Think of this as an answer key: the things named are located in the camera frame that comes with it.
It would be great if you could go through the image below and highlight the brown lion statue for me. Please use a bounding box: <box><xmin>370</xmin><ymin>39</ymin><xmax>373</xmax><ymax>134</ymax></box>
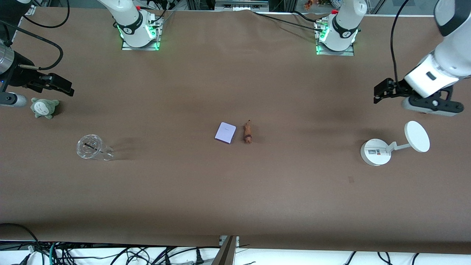
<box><xmin>242</xmin><ymin>120</ymin><xmax>254</xmax><ymax>144</ymax></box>

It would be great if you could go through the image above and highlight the lavender phone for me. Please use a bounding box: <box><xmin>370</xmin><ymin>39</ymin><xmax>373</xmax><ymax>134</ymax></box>
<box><xmin>215</xmin><ymin>122</ymin><xmax>236</xmax><ymax>144</ymax></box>

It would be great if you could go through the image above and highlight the grey owl plush toy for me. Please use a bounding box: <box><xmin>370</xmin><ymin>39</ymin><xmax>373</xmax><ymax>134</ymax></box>
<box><xmin>31</xmin><ymin>98</ymin><xmax>60</xmax><ymax>119</ymax></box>

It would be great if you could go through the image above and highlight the white round desk lamp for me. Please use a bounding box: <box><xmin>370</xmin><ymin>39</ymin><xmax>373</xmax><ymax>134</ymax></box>
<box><xmin>360</xmin><ymin>121</ymin><xmax>431</xmax><ymax>166</ymax></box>

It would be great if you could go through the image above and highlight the clear plastic cup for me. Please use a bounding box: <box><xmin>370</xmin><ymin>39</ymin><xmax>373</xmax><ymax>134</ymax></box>
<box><xmin>76</xmin><ymin>134</ymin><xmax>114</xmax><ymax>161</ymax></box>

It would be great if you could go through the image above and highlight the brown table cover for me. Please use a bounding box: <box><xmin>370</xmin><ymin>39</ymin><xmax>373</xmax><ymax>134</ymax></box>
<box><xmin>0</xmin><ymin>7</ymin><xmax>471</xmax><ymax>254</ymax></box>

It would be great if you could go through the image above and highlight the brown table support beam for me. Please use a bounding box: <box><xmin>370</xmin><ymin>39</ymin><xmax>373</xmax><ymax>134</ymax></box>
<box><xmin>211</xmin><ymin>236</ymin><xmax>238</xmax><ymax>265</ymax></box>

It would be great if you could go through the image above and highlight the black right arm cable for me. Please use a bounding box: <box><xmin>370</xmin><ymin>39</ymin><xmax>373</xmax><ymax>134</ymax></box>
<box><xmin>0</xmin><ymin>0</ymin><xmax>71</xmax><ymax>71</ymax></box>

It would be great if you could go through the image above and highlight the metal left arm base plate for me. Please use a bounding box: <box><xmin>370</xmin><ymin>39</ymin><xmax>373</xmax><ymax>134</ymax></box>
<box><xmin>315</xmin><ymin>20</ymin><xmax>355</xmax><ymax>56</ymax></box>

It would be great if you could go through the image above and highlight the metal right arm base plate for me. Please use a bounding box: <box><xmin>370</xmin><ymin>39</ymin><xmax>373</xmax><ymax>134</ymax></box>
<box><xmin>121</xmin><ymin>15</ymin><xmax>163</xmax><ymax>51</ymax></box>

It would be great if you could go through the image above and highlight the short black table cable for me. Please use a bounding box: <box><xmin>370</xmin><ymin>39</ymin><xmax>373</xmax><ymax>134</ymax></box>
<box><xmin>293</xmin><ymin>10</ymin><xmax>325</xmax><ymax>23</ymax></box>

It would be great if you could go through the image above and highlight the long black table cable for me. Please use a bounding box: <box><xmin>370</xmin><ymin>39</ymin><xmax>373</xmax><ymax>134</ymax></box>
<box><xmin>252</xmin><ymin>12</ymin><xmax>324</xmax><ymax>32</ymax></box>

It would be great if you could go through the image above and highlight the thick black floor cable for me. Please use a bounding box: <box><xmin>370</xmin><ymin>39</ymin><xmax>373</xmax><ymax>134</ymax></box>
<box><xmin>0</xmin><ymin>223</ymin><xmax>42</xmax><ymax>255</ymax></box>

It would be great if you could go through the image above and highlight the aluminium frame bar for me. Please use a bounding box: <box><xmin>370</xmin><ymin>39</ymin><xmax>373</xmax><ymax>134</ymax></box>
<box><xmin>215</xmin><ymin>0</ymin><xmax>270</xmax><ymax>12</ymax></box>

